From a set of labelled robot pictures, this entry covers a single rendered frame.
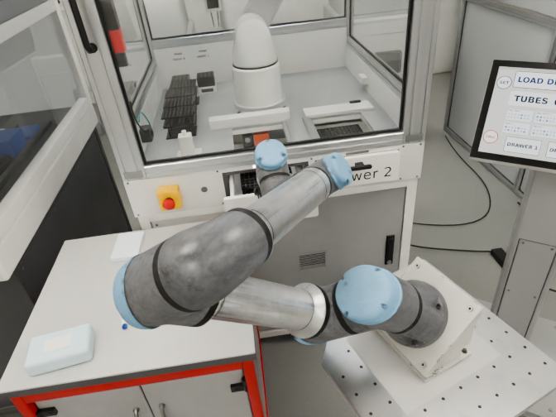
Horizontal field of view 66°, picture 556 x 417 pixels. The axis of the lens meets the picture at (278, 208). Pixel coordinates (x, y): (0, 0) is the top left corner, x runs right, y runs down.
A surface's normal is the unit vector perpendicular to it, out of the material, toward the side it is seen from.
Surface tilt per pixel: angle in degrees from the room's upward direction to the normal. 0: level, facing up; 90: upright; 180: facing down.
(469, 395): 0
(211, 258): 47
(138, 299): 72
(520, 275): 90
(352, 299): 38
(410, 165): 90
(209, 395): 90
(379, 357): 0
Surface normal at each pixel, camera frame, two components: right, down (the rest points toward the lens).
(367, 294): -0.58, -0.40
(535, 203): -0.49, 0.53
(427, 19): 0.12, 0.56
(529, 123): -0.43, -0.12
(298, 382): -0.08, -0.81
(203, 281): 0.25, 0.22
